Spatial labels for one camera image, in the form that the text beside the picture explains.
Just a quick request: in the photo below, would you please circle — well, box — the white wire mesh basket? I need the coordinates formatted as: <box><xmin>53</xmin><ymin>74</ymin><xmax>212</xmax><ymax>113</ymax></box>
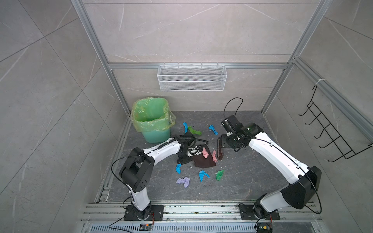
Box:
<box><xmin>157</xmin><ymin>65</ymin><xmax>228</xmax><ymax>92</ymax></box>

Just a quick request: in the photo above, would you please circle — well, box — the blue paper scrap near dustpan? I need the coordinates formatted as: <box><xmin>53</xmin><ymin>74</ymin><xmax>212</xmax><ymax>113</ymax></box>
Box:
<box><xmin>175</xmin><ymin>164</ymin><xmax>182</xmax><ymax>174</ymax></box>

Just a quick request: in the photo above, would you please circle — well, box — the pink paper scrap near right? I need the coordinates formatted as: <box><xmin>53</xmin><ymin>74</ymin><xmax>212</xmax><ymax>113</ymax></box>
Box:
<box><xmin>212</xmin><ymin>150</ymin><xmax>218</xmax><ymax>163</ymax></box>

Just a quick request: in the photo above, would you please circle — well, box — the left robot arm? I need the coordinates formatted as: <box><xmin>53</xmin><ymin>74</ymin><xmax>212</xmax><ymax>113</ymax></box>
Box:
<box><xmin>119</xmin><ymin>135</ymin><xmax>196</xmax><ymax>211</ymax></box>

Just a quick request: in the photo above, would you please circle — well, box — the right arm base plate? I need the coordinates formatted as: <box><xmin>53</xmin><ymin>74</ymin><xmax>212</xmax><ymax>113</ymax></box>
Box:
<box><xmin>238</xmin><ymin>203</ymin><xmax>280</xmax><ymax>220</ymax></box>

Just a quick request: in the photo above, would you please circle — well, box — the dark brown dustpan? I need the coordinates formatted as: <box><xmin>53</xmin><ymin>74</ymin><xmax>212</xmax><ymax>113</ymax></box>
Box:
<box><xmin>191</xmin><ymin>146</ymin><xmax>216</xmax><ymax>169</ymax></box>

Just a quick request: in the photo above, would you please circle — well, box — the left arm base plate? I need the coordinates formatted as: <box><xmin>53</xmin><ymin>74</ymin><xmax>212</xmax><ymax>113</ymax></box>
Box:
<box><xmin>123</xmin><ymin>204</ymin><xmax>164</xmax><ymax>221</ymax></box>

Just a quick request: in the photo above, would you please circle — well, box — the lime green paper scrap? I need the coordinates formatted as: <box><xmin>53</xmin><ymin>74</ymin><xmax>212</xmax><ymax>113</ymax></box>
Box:
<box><xmin>187</xmin><ymin>126</ymin><xmax>202</xmax><ymax>136</ymax></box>

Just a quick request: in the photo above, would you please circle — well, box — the yellow-green bin liner bag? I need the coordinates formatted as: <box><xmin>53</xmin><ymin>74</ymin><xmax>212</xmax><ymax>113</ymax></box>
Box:
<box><xmin>130</xmin><ymin>97</ymin><xmax>176</xmax><ymax>134</ymax></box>

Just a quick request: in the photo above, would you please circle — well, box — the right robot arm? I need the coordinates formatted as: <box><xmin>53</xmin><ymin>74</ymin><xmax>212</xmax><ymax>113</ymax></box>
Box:
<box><xmin>220</xmin><ymin>115</ymin><xmax>322</xmax><ymax>219</ymax></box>

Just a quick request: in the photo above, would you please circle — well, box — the brown cartoon face brush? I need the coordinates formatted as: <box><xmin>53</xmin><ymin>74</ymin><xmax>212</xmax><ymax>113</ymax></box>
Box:
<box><xmin>217</xmin><ymin>137</ymin><xmax>224</xmax><ymax>161</ymax></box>

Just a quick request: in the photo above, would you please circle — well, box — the purple paper scrap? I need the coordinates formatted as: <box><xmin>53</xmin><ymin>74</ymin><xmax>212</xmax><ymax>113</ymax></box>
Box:
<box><xmin>176</xmin><ymin>177</ymin><xmax>190</xmax><ymax>188</ymax></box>

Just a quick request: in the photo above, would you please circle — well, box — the blue paper scrap far middle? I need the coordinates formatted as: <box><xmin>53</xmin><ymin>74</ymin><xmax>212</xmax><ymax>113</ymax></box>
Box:
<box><xmin>209</xmin><ymin>125</ymin><xmax>219</xmax><ymax>135</ymax></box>

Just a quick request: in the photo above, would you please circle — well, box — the blue paper scrap far left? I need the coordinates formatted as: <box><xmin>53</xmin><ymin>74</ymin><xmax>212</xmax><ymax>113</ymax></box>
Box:
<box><xmin>183</xmin><ymin>122</ymin><xmax>188</xmax><ymax>134</ymax></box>

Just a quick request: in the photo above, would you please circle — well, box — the black wire hook rack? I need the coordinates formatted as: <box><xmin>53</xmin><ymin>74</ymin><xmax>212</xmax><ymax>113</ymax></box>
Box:
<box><xmin>298</xmin><ymin>85</ymin><xmax>373</xmax><ymax>163</ymax></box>

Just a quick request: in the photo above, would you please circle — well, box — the pink paper scrap middle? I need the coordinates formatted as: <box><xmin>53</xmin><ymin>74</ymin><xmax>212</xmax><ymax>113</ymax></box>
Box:
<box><xmin>202</xmin><ymin>147</ymin><xmax>209</xmax><ymax>159</ymax></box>

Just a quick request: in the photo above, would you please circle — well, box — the dark green paper scrap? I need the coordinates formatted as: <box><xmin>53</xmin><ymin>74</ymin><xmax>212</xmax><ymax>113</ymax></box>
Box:
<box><xmin>216</xmin><ymin>170</ymin><xmax>224</xmax><ymax>181</ymax></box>

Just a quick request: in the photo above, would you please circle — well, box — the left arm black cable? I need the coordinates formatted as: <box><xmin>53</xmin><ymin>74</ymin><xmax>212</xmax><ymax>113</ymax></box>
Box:
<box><xmin>110</xmin><ymin>136</ymin><xmax>210</xmax><ymax>187</ymax></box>

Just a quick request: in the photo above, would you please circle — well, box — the green plastic trash bin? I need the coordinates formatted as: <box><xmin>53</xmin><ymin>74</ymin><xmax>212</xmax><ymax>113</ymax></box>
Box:
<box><xmin>132</xmin><ymin>97</ymin><xmax>172</xmax><ymax>144</ymax></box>

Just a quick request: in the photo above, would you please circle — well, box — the blue paper scrap near middle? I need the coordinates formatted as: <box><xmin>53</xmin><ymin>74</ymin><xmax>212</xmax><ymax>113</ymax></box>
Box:
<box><xmin>199</xmin><ymin>170</ymin><xmax>210</xmax><ymax>182</ymax></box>

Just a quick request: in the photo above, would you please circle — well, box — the aluminium rail front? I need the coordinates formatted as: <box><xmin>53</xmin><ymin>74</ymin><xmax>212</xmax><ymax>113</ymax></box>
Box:
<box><xmin>78</xmin><ymin>200</ymin><xmax>322</xmax><ymax>223</ymax></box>

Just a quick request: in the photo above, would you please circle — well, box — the pink paper scrap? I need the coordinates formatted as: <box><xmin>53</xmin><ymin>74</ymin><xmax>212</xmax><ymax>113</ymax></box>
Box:
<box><xmin>212</xmin><ymin>150</ymin><xmax>218</xmax><ymax>163</ymax></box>
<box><xmin>202</xmin><ymin>147</ymin><xmax>209</xmax><ymax>159</ymax></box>

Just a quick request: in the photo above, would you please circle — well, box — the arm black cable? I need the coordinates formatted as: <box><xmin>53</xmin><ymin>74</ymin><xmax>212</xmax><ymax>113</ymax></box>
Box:
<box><xmin>110</xmin><ymin>136</ymin><xmax>210</xmax><ymax>187</ymax></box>
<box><xmin>223</xmin><ymin>97</ymin><xmax>244</xmax><ymax>118</ymax></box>

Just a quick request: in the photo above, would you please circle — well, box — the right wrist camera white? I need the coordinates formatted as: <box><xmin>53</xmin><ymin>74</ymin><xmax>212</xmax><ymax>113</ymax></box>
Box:
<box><xmin>221</xmin><ymin>119</ymin><xmax>232</xmax><ymax>136</ymax></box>

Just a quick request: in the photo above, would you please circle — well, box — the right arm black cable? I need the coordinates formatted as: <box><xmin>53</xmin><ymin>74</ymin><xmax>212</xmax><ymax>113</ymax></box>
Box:
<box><xmin>223</xmin><ymin>97</ymin><xmax>244</xmax><ymax>118</ymax></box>

